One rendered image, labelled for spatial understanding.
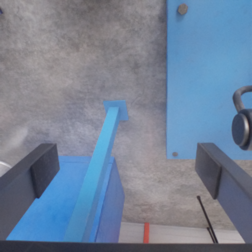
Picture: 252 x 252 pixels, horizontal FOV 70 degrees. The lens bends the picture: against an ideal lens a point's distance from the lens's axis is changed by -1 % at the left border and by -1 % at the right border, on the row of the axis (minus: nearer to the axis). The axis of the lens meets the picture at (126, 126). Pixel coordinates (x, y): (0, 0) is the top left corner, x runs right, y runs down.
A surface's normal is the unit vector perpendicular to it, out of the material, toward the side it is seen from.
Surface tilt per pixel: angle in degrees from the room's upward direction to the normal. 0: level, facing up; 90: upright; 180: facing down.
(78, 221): 90
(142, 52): 0
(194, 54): 0
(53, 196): 90
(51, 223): 90
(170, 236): 90
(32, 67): 0
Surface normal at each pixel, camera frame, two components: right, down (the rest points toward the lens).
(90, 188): -0.14, -0.76
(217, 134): -0.14, 0.65
